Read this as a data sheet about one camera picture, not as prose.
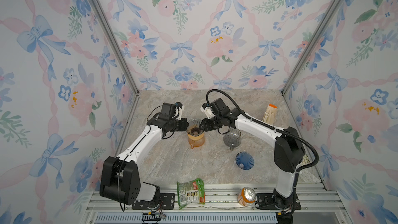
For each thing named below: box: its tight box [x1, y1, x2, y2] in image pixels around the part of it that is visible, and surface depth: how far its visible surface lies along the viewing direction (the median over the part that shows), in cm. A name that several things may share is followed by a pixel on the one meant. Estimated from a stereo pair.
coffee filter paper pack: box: [262, 103, 278, 125], surface depth 97 cm
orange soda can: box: [237, 186, 257, 207], surface depth 68 cm
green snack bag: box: [176, 177, 206, 210], surface depth 76 cm
